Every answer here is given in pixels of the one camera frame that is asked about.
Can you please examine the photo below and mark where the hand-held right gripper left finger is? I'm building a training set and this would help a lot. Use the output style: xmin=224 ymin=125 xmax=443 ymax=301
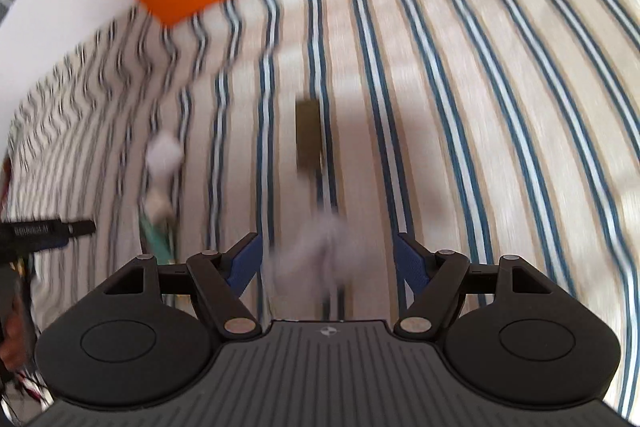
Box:
xmin=102 ymin=232 xmax=263 ymax=341

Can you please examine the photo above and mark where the white earbud case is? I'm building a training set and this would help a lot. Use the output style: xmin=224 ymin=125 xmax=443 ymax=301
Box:
xmin=145 ymin=132 xmax=184 ymax=178

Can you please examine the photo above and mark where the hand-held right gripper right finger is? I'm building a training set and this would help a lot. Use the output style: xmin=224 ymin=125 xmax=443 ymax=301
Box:
xmin=394 ymin=232 xmax=553 ymax=342

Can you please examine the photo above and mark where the white cable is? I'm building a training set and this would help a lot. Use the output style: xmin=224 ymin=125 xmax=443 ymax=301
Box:
xmin=262 ymin=212 xmax=382 ymax=294

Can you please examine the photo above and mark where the olive brown small box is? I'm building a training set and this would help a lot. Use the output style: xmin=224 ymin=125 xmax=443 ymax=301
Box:
xmin=295 ymin=97 xmax=324 ymax=174

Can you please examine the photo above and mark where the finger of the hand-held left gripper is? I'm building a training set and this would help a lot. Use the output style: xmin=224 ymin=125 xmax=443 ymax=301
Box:
xmin=0 ymin=218 xmax=97 ymax=254

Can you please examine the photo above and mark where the teal pen with gold cap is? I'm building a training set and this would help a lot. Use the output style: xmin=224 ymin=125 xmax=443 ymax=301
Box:
xmin=140 ymin=192 xmax=179 ymax=264

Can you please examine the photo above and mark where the dark floral cloth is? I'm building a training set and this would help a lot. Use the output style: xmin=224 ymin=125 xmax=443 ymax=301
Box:
xmin=0 ymin=253 xmax=53 ymax=413

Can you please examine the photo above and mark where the striped blanket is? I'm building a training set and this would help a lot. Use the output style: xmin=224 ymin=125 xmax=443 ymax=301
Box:
xmin=5 ymin=0 xmax=640 ymax=419

